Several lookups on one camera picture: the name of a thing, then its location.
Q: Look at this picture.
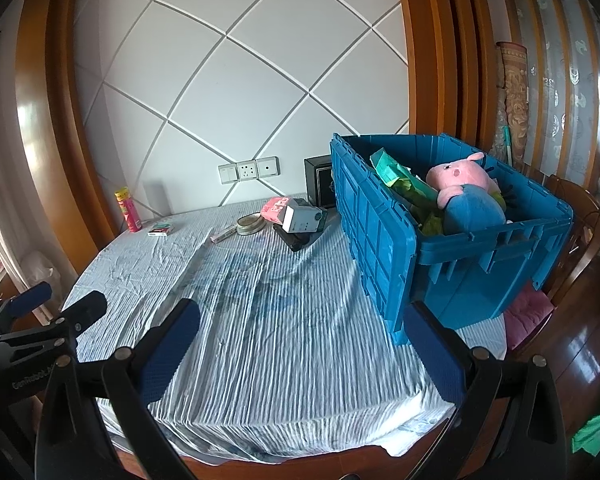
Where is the pink pig plush toy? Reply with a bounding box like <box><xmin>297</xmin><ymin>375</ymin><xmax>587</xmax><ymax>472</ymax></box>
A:
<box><xmin>425</xmin><ymin>151</ymin><xmax>508</xmax><ymax>235</ymax></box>

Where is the yellow-green cloth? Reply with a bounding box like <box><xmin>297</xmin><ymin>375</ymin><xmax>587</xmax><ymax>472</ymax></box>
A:
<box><xmin>410</xmin><ymin>190</ymin><xmax>448</xmax><ymax>236</ymax></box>

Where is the wooden chair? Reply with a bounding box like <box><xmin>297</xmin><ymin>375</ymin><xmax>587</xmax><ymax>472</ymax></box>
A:
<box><xmin>540</xmin><ymin>174</ymin><xmax>600</xmax><ymax>311</ymax></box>

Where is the frosted glass wooden partition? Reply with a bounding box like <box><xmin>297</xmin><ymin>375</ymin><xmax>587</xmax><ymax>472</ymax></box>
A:
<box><xmin>510</xmin><ymin>0</ymin><xmax>600</xmax><ymax>186</ymax></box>

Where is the pink seat cushion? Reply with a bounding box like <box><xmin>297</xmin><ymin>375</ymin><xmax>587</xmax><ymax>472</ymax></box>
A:
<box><xmin>502</xmin><ymin>287</ymin><xmax>555</xmax><ymax>352</ymax></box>

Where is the green paper bag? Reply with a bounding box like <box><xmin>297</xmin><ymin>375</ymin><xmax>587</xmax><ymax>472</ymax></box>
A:
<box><xmin>370</xmin><ymin>147</ymin><xmax>441</xmax><ymax>196</ymax></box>

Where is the white and green box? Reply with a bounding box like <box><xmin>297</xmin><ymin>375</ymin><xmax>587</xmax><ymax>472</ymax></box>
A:
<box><xmin>282</xmin><ymin>204</ymin><xmax>328</xmax><ymax>234</ymax></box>

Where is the rolled patterned carpet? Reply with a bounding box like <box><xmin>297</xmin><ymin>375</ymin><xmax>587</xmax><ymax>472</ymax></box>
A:
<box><xmin>495</xmin><ymin>41</ymin><xmax>531</xmax><ymax>166</ymax></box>

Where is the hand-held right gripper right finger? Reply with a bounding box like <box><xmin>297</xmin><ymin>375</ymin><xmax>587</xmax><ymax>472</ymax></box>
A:
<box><xmin>404</xmin><ymin>301</ymin><xmax>568</xmax><ymax>480</ymax></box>

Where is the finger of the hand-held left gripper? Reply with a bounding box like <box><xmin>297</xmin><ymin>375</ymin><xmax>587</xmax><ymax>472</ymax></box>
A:
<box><xmin>0</xmin><ymin>281</ymin><xmax>54</xmax><ymax>334</ymax></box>
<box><xmin>0</xmin><ymin>290</ymin><xmax>108</xmax><ymax>367</ymax></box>

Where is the dark box with gold print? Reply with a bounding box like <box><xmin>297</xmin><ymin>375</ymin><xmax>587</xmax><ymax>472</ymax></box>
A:
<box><xmin>304</xmin><ymin>156</ymin><xmax>334</xmax><ymax>209</ymax></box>

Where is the tape roll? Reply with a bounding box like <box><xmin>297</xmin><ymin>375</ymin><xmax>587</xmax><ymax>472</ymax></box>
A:
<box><xmin>236</xmin><ymin>213</ymin><xmax>265</xmax><ymax>236</ymax></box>

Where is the pink tissue packet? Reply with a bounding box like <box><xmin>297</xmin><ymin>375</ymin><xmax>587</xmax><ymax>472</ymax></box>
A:
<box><xmin>261</xmin><ymin>196</ymin><xmax>293</xmax><ymax>224</ymax></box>

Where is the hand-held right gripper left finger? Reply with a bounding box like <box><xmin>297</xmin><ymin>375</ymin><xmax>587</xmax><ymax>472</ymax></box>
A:
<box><xmin>34</xmin><ymin>298</ymin><xmax>202</xmax><ymax>480</ymax></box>

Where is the striped light blue tablecloth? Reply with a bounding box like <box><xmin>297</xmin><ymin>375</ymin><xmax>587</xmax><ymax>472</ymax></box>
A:
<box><xmin>60</xmin><ymin>195</ymin><xmax>508</xmax><ymax>463</ymax></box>

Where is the blue plastic crate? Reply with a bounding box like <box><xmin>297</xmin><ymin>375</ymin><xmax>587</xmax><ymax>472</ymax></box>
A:
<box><xmin>329</xmin><ymin>132</ymin><xmax>575</xmax><ymax>347</ymax></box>

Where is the white curtain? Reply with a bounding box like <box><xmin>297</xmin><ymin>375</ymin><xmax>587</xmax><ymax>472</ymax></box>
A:
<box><xmin>0</xmin><ymin>35</ymin><xmax>46</xmax><ymax>286</ymax></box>

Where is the small pink packet at edge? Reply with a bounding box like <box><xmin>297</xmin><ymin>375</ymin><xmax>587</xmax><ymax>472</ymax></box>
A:
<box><xmin>113</xmin><ymin>187</ymin><xmax>143</xmax><ymax>233</ymax></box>

